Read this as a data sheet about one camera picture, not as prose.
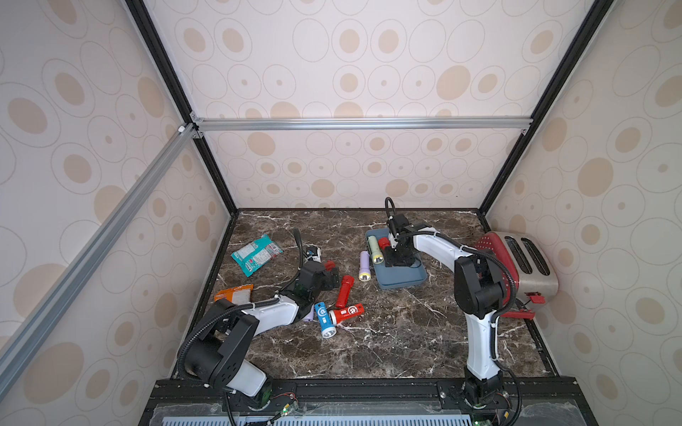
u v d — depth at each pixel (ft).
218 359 1.41
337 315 2.77
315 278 2.26
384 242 3.39
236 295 3.01
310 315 2.80
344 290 3.03
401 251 2.72
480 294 1.82
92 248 1.80
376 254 3.30
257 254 3.36
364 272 3.18
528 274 2.61
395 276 3.17
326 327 2.73
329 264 3.27
